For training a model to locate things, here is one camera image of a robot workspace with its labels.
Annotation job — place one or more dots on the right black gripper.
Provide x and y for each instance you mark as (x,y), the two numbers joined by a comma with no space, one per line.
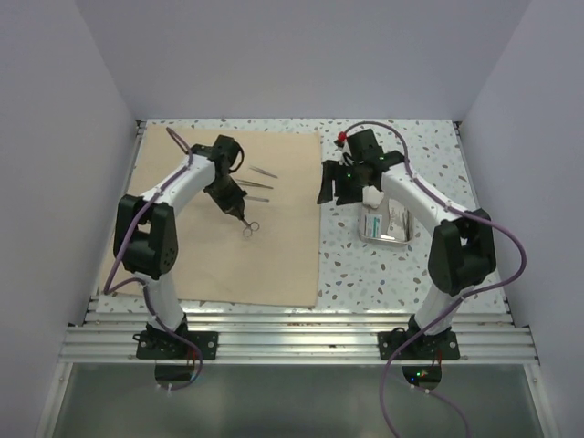
(332,170)

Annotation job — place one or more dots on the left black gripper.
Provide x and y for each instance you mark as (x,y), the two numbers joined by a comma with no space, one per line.
(234,205)

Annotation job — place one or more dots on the steel surgical scissors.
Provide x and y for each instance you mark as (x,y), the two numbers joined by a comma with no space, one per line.
(250,227)

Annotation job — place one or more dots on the white gauze pad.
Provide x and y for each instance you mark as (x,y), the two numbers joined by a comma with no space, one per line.
(372,197)

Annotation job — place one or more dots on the green white sachet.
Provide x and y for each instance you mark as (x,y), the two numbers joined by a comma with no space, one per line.
(374,226)

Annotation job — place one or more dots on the white printed sachet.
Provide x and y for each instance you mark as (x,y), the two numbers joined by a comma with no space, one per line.
(399,223)

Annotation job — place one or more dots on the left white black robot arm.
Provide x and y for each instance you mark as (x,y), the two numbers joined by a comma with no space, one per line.
(146,240)

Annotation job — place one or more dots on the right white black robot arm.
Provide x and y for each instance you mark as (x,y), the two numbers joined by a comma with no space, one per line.
(462,250)

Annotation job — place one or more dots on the stainless steel tray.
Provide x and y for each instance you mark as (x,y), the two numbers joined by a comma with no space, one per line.
(382,209)

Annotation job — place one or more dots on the short steel tweezers top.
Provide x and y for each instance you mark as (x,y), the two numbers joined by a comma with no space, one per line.
(263,172)

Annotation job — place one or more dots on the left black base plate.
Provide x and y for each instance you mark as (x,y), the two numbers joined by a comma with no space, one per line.
(161,346)

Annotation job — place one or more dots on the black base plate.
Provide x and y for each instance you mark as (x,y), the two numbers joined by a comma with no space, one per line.
(439,347)
(161,346)

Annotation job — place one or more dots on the aluminium rail frame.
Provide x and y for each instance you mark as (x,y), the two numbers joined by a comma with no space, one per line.
(307,371)

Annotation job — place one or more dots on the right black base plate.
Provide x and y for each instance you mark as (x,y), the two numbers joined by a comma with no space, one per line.
(439,347)

